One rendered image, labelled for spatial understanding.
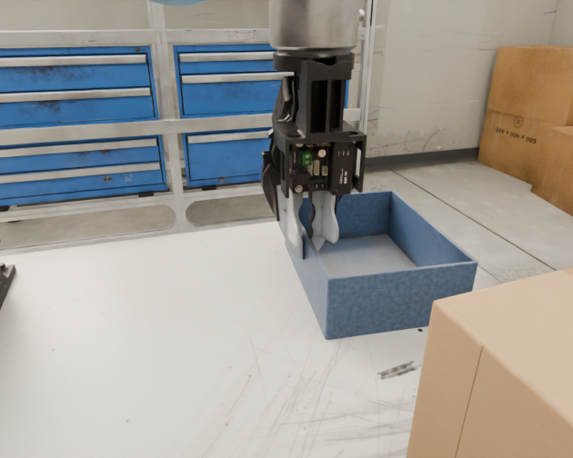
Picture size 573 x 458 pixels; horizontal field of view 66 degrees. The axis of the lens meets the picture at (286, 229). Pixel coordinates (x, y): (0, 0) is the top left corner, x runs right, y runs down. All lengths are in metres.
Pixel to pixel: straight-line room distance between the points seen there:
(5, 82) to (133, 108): 0.42
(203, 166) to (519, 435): 1.78
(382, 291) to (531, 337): 0.23
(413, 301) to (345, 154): 0.16
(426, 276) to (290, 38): 0.24
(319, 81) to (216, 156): 1.53
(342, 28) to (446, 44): 2.90
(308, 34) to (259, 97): 1.52
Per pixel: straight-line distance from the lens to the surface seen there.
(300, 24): 0.38
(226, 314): 0.48
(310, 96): 0.37
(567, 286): 0.26
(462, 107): 3.44
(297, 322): 0.46
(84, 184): 1.93
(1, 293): 0.58
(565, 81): 3.10
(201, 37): 1.81
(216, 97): 1.86
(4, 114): 1.91
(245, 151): 1.92
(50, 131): 1.85
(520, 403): 0.20
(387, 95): 3.09
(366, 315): 0.44
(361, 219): 0.61
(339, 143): 0.38
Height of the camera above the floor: 0.98
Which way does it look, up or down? 26 degrees down
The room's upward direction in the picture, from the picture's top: straight up
